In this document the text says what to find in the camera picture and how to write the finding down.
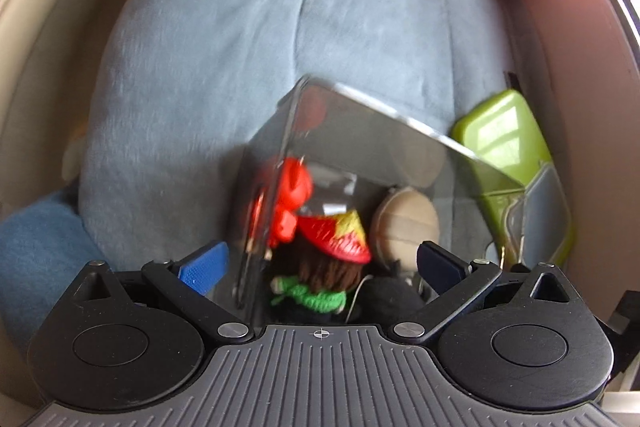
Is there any blue cloth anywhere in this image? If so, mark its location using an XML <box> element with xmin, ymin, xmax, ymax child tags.
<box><xmin>0</xmin><ymin>189</ymin><xmax>103</xmax><ymax>338</ymax></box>

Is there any beige sofa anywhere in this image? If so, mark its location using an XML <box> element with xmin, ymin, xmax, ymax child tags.
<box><xmin>0</xmin><ymin>0</ymin><xmax>176</xmax><ymax>218</ymax></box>

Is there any black flat device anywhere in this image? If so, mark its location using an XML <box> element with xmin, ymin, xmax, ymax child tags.
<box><xmin>502</xmin><ymin>71</ymin><xmax>523</xmax><ymax>100</ymax></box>

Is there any crochet doll with red hat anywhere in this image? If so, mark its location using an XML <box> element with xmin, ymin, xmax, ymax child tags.
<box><xmin>270</xmin><ymin>202</ymin><xmax>373</xmax><ymax>322</ymax></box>

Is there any blue-grey mat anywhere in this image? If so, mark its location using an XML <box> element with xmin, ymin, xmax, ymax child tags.
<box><xmin>77</xmin><ymin>0</ymin><xmax>521</xmax><ymax>260</ymax></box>

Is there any red crab toy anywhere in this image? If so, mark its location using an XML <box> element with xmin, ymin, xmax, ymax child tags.
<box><xmin>250</xmin><ymin>157</ymin><xmax>315</xmax><ymax>249</ymax></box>

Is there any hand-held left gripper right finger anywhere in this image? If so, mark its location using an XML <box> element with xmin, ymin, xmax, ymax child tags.
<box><xmin>390</xmin><ymin>241</ymin><xmax>579</xmax><ymax>347</ymax></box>

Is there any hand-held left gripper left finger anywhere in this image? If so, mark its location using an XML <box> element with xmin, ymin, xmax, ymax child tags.
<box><xmin>64</xmin><ymin>242</ymin><xmax>257</xmax><ymax>346</ymax></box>

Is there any transparent grey storage bin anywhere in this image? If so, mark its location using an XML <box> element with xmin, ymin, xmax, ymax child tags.
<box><xmin>212</xmin><ymin>76</ymin><xmax>526</xmax><ymax>325</ymax></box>

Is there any green box with clear lid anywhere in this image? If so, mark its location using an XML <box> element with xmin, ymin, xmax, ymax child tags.
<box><xmin>450</xmin><ymin>89</ymin><xmax>573</xmax><ymax>270</ymax></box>

